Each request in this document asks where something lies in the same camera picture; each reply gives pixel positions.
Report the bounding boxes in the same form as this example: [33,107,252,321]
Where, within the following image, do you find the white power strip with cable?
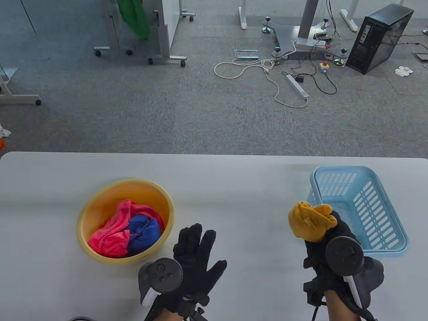
[214,39,310,108]

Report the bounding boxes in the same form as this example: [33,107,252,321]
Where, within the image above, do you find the person's left hand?
[152,223,228,314]

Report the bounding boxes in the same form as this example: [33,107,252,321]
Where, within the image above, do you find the silver floor outlet box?
[234,49,259,61]

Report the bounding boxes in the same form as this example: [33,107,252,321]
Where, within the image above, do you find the black computer tower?
[345,4,415,75]

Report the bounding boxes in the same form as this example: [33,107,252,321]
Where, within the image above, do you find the person's right forearm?
[323,289,360,321]

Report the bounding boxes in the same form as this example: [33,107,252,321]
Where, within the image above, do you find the green cloth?
[117,0,150,41]

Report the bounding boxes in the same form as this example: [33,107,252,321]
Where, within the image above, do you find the white rolling board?
[148,0,196,67]

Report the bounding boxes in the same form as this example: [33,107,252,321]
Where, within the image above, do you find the pink square towel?
[88,200,165,258]

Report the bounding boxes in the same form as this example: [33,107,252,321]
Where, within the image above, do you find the grey rolling frame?
[94,0,134,57]

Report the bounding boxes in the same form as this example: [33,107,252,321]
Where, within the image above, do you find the yellow square towel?
[288,201,337,242]

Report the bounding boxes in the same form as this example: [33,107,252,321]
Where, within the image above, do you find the grey metal stand base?
[262,0,348,67]

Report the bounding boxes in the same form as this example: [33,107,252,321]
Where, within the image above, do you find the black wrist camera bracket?
[182,296,209,321]
[303,280,327,306]

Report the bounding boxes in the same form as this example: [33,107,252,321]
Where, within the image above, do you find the person's left forearm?
[157,306,184,321]

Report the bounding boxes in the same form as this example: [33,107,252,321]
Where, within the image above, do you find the yellow plastic basin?
[76,179,175,266]

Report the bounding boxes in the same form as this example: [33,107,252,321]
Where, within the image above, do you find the grey wheeled table foot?
[0,64,42,106]

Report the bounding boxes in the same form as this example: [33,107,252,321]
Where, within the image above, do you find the blue square towel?
[125,214,162,256]

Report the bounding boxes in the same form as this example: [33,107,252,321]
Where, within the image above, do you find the person's right hand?
[303,210,361,293]

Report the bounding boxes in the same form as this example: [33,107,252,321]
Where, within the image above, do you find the white table leg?
[340,0,360,32]
[238,0,248,30]

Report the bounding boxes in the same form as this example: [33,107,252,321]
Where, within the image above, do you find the light blue plastic basket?
[306,165,410,258]

